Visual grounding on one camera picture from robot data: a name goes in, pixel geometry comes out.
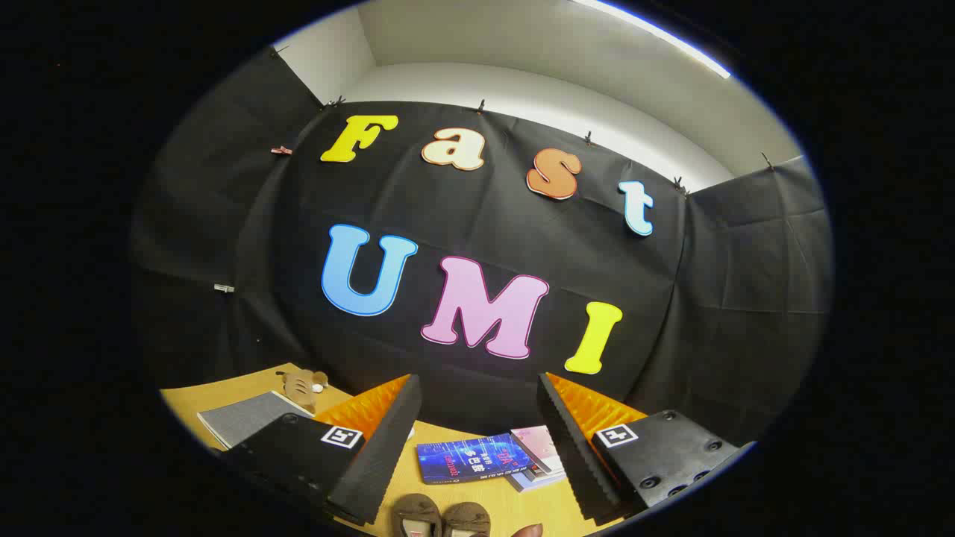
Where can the brown striped plush toy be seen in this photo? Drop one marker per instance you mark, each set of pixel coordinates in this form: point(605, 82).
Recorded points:
point(302, 386)

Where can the brown moccasin shoe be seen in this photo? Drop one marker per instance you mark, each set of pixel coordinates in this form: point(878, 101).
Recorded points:
point(416, 511)
point(466, 518)

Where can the pale white book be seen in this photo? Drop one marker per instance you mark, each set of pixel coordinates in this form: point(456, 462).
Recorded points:
point(533, 481)

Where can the grey and cream storage box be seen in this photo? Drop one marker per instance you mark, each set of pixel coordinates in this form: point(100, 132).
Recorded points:
point(246, 418)

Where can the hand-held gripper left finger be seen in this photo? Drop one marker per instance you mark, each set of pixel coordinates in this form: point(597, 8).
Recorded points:
point(373, 462)

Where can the blue cover book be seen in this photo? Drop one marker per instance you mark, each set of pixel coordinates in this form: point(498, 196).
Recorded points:
point(470, 459)

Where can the pink cover book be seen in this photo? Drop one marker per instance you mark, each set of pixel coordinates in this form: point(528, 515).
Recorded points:
point(539, 444)

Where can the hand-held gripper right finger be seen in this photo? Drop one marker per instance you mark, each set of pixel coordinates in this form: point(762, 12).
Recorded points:
point(578, 462)

